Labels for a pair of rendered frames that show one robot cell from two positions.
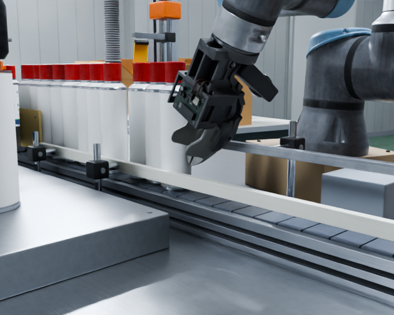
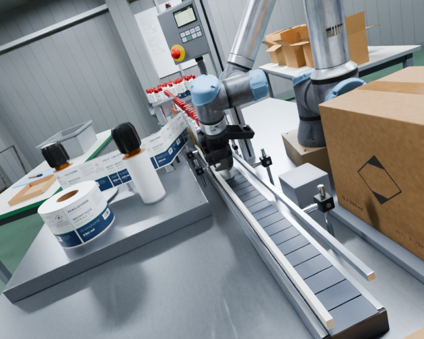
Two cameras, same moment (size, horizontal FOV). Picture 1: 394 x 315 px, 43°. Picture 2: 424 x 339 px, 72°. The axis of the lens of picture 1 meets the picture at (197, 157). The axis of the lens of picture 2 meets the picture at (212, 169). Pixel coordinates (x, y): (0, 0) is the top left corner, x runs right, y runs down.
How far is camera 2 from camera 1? 0.56 m
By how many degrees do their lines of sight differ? 38
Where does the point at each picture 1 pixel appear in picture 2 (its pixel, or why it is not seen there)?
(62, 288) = (164, 239)
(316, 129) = (303, 132)
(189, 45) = not seen: outside the picture
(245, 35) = (208, 130)
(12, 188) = (157, 192)
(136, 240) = (194, 215)
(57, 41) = not seen: hidden behind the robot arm
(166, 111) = not seen: hidden behind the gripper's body
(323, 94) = (302, 112)
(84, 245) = (170, 222)
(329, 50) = (298, 88)
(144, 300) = (182, 247)
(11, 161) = (154, 183)
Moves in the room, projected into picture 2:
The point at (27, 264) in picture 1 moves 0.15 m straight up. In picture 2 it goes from (150, 232) to (129, 192)
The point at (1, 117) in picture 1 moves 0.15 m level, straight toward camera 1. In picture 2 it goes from (143, 170) to (127, 192)
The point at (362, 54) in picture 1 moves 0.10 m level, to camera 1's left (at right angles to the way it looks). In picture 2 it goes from (309, 93) to (276, 100)
